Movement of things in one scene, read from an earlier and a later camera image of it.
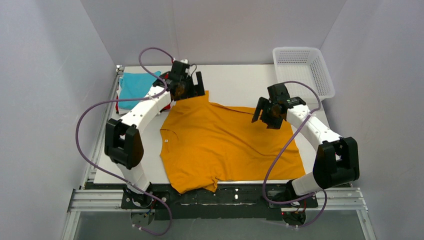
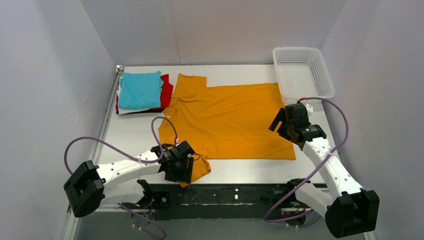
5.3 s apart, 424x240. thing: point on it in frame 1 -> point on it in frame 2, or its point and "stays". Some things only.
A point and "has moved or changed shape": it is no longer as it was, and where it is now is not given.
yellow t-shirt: [203, 143] has moved or changed shape
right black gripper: [265, 116] -> [283, 122]
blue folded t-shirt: [134, 86] stays
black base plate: [237, 202] stays
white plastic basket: [306, 65] stays
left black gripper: [191, 88] -> [189, 169]
